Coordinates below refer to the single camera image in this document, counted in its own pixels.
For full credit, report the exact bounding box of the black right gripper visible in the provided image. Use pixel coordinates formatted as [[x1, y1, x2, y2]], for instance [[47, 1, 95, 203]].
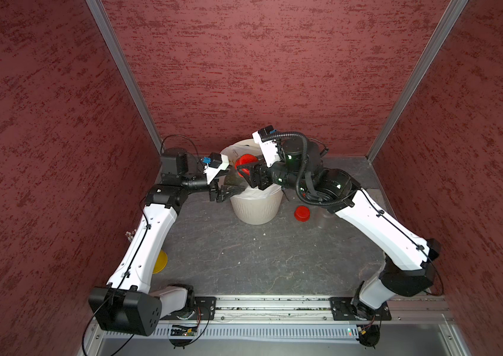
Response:
[[238, 150, 312, 191]]

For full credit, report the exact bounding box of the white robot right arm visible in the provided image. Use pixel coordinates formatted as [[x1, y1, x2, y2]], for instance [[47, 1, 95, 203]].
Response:
[[238, 126, 440, 318]]

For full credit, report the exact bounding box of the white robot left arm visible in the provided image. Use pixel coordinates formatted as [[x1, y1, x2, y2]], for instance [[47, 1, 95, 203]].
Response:
[[88, 148, 236, 336]]

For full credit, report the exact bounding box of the cream plastic trash bin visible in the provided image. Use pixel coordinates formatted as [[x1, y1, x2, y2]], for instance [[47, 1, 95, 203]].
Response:
[[219, 139, 284, 225]]

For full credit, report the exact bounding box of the white printed bin liner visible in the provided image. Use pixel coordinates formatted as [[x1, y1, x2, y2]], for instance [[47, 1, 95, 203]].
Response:
[[219, 145, 281, 200]]

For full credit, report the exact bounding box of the yellow pencil cup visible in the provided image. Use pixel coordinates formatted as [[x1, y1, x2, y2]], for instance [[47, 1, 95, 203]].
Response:
[[153, 250, 168, 274]]

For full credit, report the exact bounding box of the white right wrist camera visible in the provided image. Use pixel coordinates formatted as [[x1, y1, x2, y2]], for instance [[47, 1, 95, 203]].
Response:
[[252, 125, 281, 168]]

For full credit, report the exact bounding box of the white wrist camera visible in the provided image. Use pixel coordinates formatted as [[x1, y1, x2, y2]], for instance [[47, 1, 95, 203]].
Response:
[[252, 125, 281, 168], [201, 152, 229, 185]]

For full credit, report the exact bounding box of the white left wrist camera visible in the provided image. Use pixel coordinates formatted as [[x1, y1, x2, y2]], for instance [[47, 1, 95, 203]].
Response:
[[201, 152, 229, 185]]

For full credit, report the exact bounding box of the black corrugated cable conduit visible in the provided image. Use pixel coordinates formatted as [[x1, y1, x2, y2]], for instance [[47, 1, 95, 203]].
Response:
[[260, 131, 350, 208]]

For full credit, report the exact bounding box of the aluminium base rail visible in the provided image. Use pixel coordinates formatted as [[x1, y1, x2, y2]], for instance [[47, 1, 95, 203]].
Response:
[[153, 293, 455, 323]]

